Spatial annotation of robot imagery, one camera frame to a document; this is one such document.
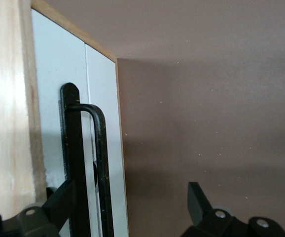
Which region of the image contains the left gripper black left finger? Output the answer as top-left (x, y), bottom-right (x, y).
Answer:
top-left (0, 181), bottom-right (77, 237)

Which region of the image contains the brown table cover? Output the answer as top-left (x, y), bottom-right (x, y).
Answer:
top-left (43, 0), bottom-right (285, 237)

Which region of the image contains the white-fronted wooden drawer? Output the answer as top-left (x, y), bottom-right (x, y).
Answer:
top-left (30, 0), bottom-right (131, 237)

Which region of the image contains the wooden drawer cabinet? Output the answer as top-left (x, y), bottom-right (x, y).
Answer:
top-left (0, 0), bottom-right (47, 219)

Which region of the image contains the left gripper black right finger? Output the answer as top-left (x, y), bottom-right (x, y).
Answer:
top-left (181, 182), bottom-right (285, 237)

